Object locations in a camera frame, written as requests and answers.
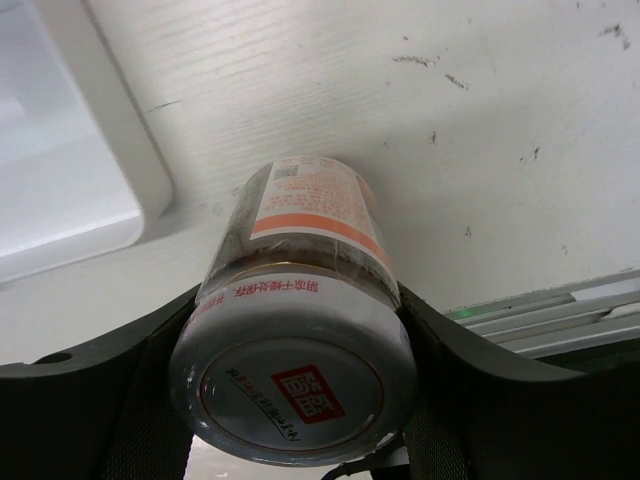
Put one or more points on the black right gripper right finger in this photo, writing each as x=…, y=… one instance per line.
x=484, y=412

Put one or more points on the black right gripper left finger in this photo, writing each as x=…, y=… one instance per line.
x=100, y=409

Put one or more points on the short white-lid jar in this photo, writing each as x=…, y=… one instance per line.
x=294, y=354

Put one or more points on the white tiered organizer tray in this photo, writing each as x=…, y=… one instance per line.
x=80, y=173

